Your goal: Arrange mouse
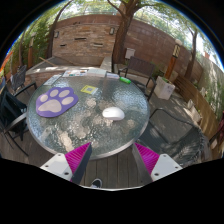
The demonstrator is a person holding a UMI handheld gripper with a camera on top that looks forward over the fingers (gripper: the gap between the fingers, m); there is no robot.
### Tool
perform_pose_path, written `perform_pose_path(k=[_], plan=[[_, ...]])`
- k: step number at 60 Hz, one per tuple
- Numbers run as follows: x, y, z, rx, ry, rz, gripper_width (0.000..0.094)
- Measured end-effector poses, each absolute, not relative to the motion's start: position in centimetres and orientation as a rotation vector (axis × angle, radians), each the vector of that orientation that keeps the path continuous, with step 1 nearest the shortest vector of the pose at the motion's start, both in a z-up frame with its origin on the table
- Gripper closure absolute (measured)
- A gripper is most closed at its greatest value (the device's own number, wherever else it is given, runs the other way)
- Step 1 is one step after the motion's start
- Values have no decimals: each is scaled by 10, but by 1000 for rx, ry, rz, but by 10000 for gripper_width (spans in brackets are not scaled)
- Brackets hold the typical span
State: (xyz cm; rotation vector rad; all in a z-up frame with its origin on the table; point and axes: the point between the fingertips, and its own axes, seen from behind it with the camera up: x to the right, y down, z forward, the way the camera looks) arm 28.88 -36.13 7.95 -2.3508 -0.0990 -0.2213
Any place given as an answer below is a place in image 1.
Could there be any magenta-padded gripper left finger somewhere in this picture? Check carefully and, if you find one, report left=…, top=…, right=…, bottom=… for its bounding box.
left=39, top=142, right=93, bottom=185

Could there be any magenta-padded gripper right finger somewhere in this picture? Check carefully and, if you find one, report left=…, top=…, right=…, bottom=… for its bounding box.
left=132, top=142, right=184, bottom=185

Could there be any white computer mouse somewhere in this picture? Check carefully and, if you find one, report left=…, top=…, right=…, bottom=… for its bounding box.
left=102, top=106, right=126, bottom=121

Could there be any purple paw-shaped mouse pad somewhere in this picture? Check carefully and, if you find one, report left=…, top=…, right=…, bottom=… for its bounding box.
left=35, top=86, right=80, bottom=118

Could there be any white planter box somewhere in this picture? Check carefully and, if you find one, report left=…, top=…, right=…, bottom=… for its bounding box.
left=153, top=75, right=176, bottom=100

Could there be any yellow square card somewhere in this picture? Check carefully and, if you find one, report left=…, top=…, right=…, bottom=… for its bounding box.
left=80, top=84, right=99, bottom=96

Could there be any white number plate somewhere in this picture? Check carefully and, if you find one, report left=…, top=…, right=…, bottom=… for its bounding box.
left=43, top=74, right=63, bottom=86

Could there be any colourful picture sheet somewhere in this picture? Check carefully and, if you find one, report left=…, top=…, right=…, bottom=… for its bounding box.
left=61, top=69, right=88, bottom=78

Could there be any black mesh chair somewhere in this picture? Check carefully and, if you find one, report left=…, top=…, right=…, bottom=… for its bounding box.
left=9, top=64, right=38, bottom=98

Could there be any small green bottle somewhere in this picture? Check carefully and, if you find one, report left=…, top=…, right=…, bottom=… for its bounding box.
left=119, top=76, right=132, bottom=85

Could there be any white flat box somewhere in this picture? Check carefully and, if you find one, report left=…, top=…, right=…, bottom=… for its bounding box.
left=87, top=68, right=108, bottom=78

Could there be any wooden stick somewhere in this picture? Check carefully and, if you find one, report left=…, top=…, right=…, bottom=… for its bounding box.
left=38, top=56, right=58, bottom=67

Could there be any dark wooden bench chair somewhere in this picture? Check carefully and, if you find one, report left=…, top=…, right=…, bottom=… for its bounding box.
left=118, top=55, right=158, bottom=101

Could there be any small blue-white book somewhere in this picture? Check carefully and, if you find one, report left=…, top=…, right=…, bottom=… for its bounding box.
left=105, top=72, right=120, bottom=79

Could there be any large tree trunk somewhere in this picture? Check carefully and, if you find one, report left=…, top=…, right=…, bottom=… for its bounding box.
left=106, top=0, right=148, bottom=64

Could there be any wooden garden lamp post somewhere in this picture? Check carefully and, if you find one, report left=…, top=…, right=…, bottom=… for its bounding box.
left=164, top=39, right=184, bottom=80
left=27, top=33, right=36, bottom=69

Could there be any grey wall utility box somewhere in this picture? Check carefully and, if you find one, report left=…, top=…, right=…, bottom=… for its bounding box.
left=124, top=47, right=136, bottom=60

